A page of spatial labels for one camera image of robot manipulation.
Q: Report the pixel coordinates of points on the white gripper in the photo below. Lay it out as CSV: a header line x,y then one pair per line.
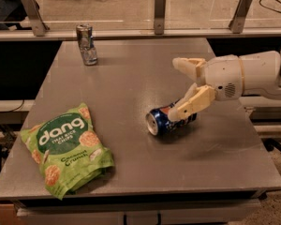
x,y
223,76

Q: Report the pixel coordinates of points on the blue pepsi can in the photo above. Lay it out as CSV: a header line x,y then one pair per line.
x,y
158,123

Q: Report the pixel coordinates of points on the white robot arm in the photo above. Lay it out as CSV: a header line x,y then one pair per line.
x,y
261,73

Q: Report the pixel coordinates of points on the silver energy drink can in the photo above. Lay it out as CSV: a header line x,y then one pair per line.
x,y
86,44

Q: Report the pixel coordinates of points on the green rice chips bag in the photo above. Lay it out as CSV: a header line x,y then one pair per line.
x,y
67,151

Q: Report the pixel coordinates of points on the cardboard box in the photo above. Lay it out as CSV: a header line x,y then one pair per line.
x,y
8,215

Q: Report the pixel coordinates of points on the right metal bracket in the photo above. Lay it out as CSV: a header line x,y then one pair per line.
x,y
236,25

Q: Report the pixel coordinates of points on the metal bracket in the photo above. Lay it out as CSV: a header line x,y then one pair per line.
x,y
159,16
39,28
236,25

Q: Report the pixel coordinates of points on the middle metal bracket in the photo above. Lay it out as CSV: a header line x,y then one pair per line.
x,y
159,16

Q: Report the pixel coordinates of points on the left metal bracket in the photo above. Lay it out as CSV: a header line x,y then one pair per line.
x,y
39,28

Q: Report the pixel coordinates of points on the white rail beam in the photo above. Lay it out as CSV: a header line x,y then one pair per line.
x,y
69,35

